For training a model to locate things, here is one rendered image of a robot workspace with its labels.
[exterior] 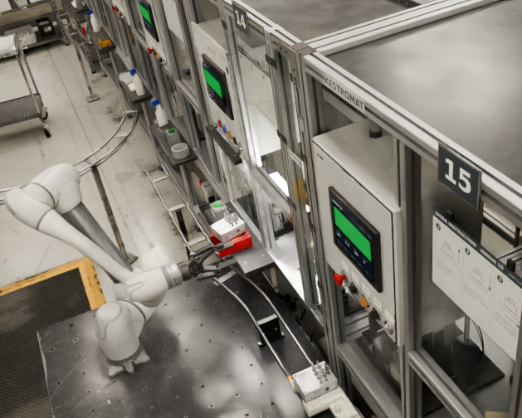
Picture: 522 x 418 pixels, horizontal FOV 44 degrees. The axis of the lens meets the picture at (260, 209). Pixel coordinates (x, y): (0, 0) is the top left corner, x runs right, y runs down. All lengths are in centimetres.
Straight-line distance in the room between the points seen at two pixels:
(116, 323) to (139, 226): 217
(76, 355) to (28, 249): 210
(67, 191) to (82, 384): 80
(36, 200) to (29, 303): 195
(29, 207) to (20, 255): 240
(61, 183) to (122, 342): 68
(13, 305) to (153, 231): 105
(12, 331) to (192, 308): 163
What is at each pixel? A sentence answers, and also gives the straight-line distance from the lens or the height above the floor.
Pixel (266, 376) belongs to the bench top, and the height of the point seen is 68.
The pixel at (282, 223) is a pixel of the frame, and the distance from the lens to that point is 292.
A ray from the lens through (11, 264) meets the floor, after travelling 492.
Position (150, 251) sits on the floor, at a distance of 454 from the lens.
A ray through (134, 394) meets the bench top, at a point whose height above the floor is 68.
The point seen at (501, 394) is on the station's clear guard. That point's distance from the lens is 153.
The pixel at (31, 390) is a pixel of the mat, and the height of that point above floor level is 1.
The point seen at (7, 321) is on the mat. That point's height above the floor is 1.
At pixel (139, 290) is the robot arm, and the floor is 115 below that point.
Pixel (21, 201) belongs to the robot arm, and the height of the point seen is 145.
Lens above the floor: 271
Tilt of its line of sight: 35 degrees down
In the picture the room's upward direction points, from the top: 10 degrees counter-clockwise
